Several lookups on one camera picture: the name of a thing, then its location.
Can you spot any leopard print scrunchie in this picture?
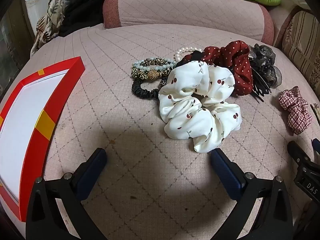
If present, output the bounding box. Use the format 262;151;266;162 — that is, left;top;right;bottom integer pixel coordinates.
131;58;174;82

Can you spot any red polka dot scrunchie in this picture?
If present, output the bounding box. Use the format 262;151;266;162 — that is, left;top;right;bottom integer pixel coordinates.
201;41;254;96

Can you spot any brown hair clip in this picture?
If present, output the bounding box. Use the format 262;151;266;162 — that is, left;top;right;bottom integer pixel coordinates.
310;103;320;123

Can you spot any white pearl bracelet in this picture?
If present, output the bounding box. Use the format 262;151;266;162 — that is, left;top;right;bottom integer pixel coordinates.
174;46;203;63

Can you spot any floral patterned cloth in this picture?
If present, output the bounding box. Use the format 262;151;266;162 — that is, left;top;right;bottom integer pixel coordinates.
30;0;67;58

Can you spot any pale bead bracelet gold ball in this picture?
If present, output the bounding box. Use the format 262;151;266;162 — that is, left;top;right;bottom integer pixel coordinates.
132;59;174;80

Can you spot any black organza hair claw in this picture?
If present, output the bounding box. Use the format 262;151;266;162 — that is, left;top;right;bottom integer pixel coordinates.
249;44;282;103

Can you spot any black cloth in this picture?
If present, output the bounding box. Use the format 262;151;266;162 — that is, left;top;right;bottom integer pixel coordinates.
59;0;110;37

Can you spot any thin black satin scrunchie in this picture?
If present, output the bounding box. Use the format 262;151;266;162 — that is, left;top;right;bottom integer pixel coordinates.
132;79;163;100

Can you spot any white cherry print scrunchie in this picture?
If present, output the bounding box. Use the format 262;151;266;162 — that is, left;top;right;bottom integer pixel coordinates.
158;61;242;153

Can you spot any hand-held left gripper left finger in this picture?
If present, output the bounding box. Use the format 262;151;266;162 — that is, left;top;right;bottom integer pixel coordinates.
26;148;108;240

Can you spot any black velvet scrunchie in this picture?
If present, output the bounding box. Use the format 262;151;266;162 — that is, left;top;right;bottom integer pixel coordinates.
176;51;203;67

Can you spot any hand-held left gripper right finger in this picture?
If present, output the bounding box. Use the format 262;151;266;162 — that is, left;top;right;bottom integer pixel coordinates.
210;148;293;240

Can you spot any red checked scrunchie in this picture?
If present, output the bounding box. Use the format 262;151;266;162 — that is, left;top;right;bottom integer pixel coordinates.
279;86;313;135

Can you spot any red cardboard box white inside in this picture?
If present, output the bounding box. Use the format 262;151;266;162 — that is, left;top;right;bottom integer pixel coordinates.
0;56;85;223

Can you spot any pink sofa back cushion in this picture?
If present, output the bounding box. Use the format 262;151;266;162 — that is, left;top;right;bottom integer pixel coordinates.
103;0;275;42

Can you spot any striped brown cushion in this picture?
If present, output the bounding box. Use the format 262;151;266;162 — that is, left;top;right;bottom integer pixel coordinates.
282;10;320;90

